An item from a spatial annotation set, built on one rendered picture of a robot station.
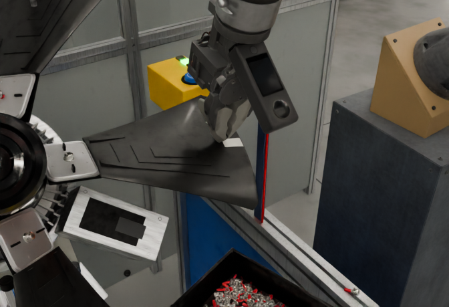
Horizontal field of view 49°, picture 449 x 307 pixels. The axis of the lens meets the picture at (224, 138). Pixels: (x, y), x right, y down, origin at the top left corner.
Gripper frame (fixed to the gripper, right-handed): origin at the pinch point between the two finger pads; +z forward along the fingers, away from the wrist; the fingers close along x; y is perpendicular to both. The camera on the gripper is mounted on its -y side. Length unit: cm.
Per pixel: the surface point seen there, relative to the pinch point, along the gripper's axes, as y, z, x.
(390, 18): 171, 170, -340
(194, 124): 5.4, 1.3, 1.7
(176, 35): 68, 39, -37
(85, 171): 2.1, -1.4, 20.9
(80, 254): 48, 106, 6
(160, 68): 36.4, 18.7, -11.4
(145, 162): 0.4, -0.9, 13.2
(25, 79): 13.8, -8.5, 23.7
